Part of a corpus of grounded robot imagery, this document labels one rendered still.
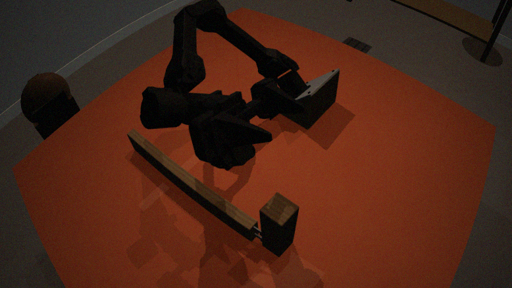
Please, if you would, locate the dark wooden square post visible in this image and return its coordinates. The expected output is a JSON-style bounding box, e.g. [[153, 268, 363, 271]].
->
[[259, 192, 299, 257]]

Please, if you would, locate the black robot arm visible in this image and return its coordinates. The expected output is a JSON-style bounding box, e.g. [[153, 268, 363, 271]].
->
[[140, 0, 311, 171]]

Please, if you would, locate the long wooden rail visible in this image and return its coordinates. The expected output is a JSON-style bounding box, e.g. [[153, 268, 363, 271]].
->
[[127, 128, 262, 242]]

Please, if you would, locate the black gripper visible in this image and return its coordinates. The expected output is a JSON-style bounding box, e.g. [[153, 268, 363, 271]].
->
[[189, 78, 305, 163]]

